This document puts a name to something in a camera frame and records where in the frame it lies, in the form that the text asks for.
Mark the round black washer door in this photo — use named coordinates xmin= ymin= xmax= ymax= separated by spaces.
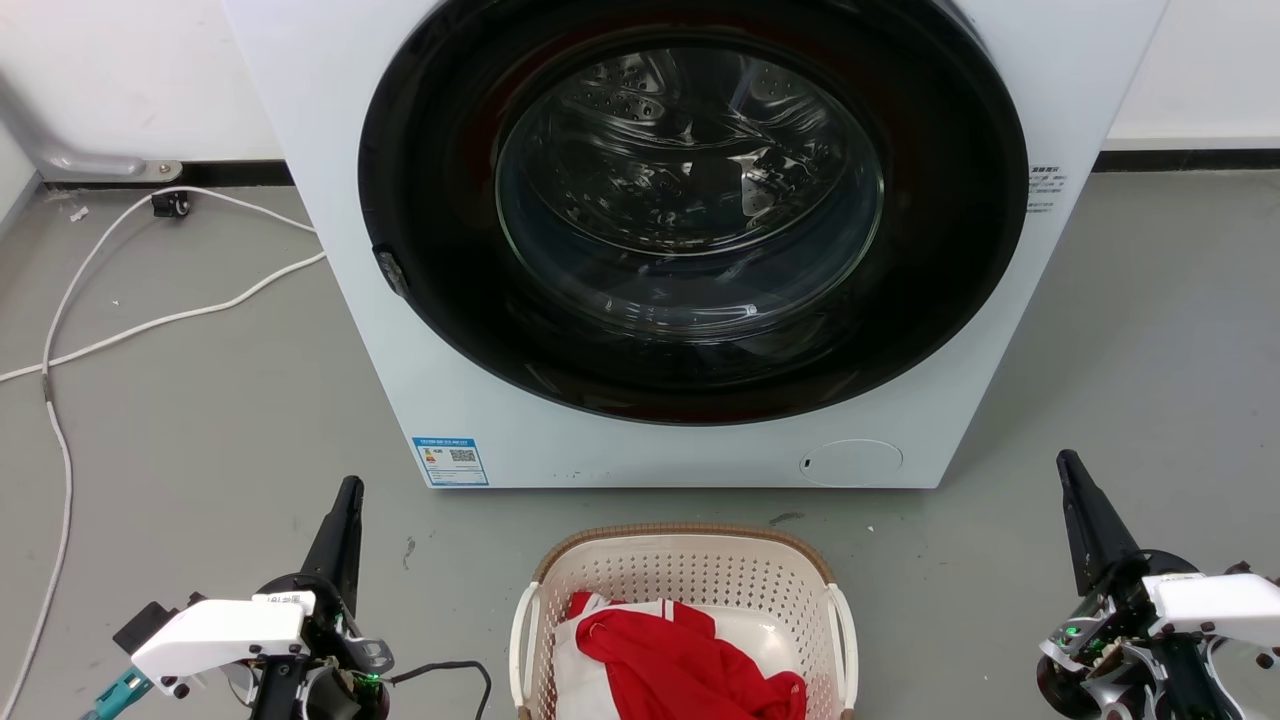
xmin=357 ymin=0 xmax=1031 ymax=426

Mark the teal connector piece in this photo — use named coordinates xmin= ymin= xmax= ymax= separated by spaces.
xmin=85 ymin=668 xmax=153 ymax=720

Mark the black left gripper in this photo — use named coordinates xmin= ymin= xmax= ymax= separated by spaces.
xmin=250 ymin=476 xmax=393 ymax=720

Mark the grey pipe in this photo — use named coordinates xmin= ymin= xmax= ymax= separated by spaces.
xmin=0 ymin=70 xmax=184 ymax=184

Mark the small text sticker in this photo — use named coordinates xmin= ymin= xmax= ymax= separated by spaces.
xmin=1026 ymin=166 xmax=1067 ymax=214

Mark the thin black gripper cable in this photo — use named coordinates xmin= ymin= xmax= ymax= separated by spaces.
xmin=385 ymin=660 xmax=493 ymax=720

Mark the red garment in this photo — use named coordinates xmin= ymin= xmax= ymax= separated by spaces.
xmin=567 ymin=592 xmax=807 ymax=720

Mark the blue energy label sticker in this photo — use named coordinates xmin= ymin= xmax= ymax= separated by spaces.
xmin=412 ymin=436 xmax=490 ymax=488

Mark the cream perforated laundry basket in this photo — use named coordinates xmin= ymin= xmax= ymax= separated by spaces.
xmin=508 ymin=522 xmax=859 ymax=720

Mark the round white filter cover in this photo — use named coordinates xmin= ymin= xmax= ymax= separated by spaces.
xmin=800 ymin=439 xmax=904 ymax=488

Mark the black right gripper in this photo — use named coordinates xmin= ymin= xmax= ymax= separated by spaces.
xmin=1035 ymin=450 xmax=1216 ymax=720

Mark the white front-load washing machine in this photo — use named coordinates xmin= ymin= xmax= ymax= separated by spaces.
xmin=222 ymin=0 xmax=1169 ymax=491

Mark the white floor cable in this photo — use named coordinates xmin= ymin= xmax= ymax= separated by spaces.
xmin=0 ymin=186 xmax=319 ymax=716
xmin=0 ymin=252 xmax=328 ymax=385

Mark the small black box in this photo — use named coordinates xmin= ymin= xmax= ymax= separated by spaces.
xmin=113 ymin=598 xmax=206 ymax=653

